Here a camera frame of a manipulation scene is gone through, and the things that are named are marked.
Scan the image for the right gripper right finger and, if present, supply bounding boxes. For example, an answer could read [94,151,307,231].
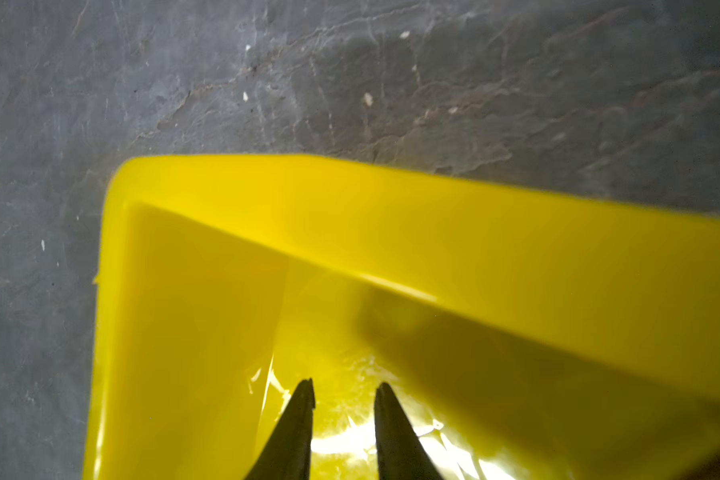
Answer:
[374,382,443,480]

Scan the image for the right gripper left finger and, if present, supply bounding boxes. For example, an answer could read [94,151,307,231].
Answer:
[244,379,316,480]

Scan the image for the yellow plastic bin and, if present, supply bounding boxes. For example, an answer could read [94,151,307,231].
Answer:
[83,154,720,479]

